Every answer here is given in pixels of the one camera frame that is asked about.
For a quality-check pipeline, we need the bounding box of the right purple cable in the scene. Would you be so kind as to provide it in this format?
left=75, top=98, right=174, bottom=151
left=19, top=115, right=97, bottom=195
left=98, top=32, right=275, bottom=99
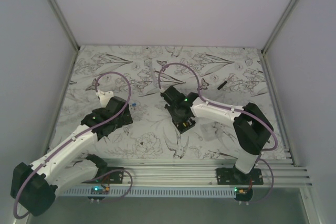
left=157, top=62, right=279, bottom=190

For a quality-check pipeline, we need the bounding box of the aluminium mounting rail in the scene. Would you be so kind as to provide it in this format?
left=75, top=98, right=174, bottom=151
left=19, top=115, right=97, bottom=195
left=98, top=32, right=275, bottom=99
left=106, top=159, right=312, bottom=188

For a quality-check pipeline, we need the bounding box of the left green controller board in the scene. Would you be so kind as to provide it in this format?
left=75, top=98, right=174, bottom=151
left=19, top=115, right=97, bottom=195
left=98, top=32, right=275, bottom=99
left=88, top=186, right=109, bottom=203

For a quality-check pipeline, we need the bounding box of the left aluminium frame post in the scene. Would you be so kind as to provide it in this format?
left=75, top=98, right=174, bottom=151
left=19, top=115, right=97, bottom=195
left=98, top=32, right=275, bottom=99
left=33, top=0, right=81, bottom=51

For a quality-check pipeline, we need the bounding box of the silver open-end wrench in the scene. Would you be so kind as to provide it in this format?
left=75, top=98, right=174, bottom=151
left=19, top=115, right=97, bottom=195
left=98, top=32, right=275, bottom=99
left=144, top=58, right=159, bottom=88

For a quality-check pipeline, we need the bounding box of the small black screwdriver bit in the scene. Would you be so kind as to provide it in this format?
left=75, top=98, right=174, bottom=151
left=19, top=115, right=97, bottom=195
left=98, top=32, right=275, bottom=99
left=217, top=80, right=228, bottom=90

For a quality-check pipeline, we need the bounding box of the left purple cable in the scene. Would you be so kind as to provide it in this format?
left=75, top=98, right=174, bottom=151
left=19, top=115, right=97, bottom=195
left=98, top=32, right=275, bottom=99
left=13, top=71, right=132, bottom=219

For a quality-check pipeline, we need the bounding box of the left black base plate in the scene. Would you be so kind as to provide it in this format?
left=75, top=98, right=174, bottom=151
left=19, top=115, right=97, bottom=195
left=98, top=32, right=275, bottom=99
left=82, top=167, right=124, bottom=184

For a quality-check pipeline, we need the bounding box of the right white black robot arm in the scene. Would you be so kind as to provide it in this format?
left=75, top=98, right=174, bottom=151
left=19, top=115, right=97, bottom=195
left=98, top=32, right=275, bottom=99
left=160, top=86, right=274, bottom=185

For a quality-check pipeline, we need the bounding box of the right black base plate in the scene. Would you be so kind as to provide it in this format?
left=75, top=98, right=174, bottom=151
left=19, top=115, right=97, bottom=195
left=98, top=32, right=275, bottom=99
left=215, top=167, right=264, bottom=185

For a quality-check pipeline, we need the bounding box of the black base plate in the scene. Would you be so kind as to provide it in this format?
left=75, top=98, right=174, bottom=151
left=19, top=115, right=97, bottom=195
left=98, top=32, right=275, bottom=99
left=215, top=167, right=264, bottom=185
left=82, top=167, right=124, bottom=184

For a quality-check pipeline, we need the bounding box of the green controller board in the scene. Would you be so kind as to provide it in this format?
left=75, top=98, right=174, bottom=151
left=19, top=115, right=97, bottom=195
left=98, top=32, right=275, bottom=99
left=234, top=188, right=253, bottom=205
left=88, top=186, right=109, bottom=203

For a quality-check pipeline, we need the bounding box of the right aluminium frame post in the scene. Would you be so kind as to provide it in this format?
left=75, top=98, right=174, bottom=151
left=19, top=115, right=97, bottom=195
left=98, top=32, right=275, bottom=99
left=261, top=0, right=316, bottom=54

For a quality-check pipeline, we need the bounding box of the right green controller board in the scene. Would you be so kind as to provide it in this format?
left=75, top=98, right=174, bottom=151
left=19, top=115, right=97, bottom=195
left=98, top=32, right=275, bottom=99
left=234, top=188, right=253, bottom=205

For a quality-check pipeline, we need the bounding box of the black fuse box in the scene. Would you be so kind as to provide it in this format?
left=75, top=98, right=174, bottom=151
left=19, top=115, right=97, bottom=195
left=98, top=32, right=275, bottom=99
left=173, top=118, right=196, bottom=134

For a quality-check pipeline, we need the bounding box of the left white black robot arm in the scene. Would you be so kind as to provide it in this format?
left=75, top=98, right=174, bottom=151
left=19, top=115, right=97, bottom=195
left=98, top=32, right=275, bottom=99
left=10, top=97, right=133, bottom=219

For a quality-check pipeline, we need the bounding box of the purple cable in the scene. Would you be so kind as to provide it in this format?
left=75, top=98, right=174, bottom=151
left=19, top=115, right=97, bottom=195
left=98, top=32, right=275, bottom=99
left=13, top=71, right=132, bottom=219
left=157, top=62, right=279, bottom=190

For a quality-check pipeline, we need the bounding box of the slotted grey cable duct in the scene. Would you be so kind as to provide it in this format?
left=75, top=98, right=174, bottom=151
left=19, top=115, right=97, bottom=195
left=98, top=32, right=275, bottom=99
left=62, top=186, right=235, bottom=198

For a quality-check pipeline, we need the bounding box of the aluminium frame post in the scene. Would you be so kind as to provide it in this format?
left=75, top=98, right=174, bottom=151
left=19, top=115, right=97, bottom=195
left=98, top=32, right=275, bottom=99
left=261, top=0, right=316, bottom=54
left=33, top=0, right=81, bottom=51

